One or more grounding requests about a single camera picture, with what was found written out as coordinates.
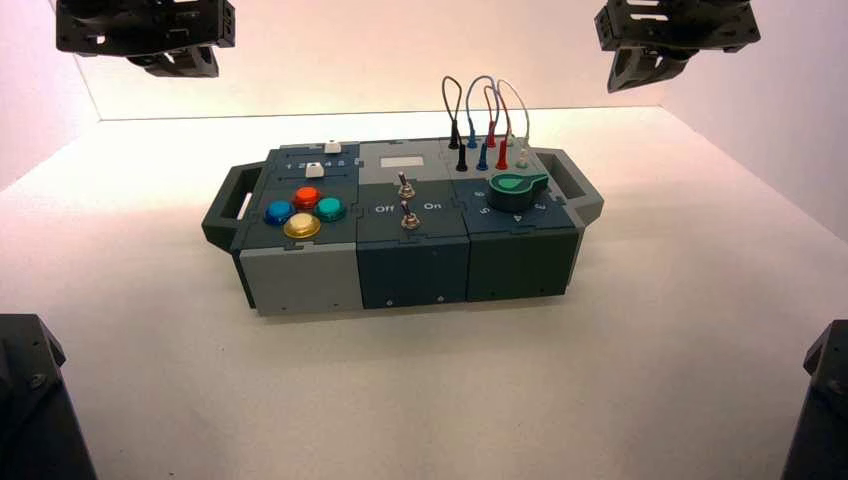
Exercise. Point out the green rotary dial knob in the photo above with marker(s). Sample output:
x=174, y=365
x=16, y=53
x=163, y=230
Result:
x=513, y=189

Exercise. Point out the silver metal toggle switch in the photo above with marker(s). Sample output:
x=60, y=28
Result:
x=410, y=220
x=405, y=190

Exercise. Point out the blue round push button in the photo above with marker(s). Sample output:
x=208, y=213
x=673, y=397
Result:
x=279, y=212

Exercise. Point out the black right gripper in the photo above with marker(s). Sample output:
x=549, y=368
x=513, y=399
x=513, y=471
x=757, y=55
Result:
x=676, y=23

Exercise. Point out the red round push button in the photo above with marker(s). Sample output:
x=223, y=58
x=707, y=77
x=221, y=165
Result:
x=306, y=197

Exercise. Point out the dark modular task board box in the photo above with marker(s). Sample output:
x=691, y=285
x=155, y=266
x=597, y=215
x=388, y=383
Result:
x=411, y=265

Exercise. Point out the yellow round push button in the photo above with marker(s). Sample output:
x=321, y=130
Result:
x=302, y=226

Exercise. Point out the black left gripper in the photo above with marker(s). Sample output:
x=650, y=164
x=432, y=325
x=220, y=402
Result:
x=146, y=23

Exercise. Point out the white slider knob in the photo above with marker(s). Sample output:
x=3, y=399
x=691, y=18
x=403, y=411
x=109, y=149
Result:
x=315, y=169
x=332, y=146

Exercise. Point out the green round push button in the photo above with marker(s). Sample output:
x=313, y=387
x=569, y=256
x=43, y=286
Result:
x=329, y=209

